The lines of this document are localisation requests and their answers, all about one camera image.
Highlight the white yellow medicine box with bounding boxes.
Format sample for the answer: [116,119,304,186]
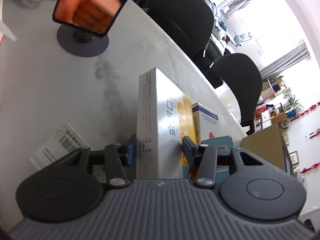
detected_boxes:
[136,67,200,180]

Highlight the black smartphone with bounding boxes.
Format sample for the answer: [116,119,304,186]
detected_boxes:
[52,0,143,36]

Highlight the blue medicine box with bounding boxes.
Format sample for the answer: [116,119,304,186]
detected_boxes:
[182,136,234,180]

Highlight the small white navy medicine box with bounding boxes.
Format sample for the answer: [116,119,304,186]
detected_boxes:
[191,102,220,145]

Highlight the black round phone stand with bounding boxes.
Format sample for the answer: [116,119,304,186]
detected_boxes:
[57,25,110,57]

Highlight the grey sofa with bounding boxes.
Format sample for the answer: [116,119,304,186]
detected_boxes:
[209,0,233,55]

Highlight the white green medicine box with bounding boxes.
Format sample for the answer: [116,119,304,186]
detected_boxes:
[29,122,94,180]

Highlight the potted green plant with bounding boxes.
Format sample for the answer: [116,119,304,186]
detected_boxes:
[282,87,305,112]

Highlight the white office chair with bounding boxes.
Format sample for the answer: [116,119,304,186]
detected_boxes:
[232,29,253,47]

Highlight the brown cardboard box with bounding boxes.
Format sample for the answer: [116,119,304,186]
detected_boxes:
[241,124,288,173]

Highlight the black chair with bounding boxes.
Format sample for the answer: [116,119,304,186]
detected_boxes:
[204,53,263,133]
[132,0,224,89]

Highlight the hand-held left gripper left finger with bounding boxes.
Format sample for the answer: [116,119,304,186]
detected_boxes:
[50,134,137,188]

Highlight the red Chinese knot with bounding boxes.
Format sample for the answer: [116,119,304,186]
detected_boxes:
[305,128,320,140]

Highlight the small framed cartoon picture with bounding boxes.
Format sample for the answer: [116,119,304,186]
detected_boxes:
[289,151,300,166]

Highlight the wooden shelf cabinet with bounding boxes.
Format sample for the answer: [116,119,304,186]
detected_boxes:
[255,77,288,130]

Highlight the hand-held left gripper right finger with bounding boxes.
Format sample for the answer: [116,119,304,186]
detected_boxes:
[182,135,270,187]

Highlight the grey curtain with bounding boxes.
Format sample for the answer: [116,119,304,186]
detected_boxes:
[259,41,310,80]

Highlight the red firecracker string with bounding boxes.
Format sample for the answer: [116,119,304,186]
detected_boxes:
[295,102,320,117]
[301,161,320,175]

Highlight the white marble desktop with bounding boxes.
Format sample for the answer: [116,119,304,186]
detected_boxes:
[0,0,253,233]

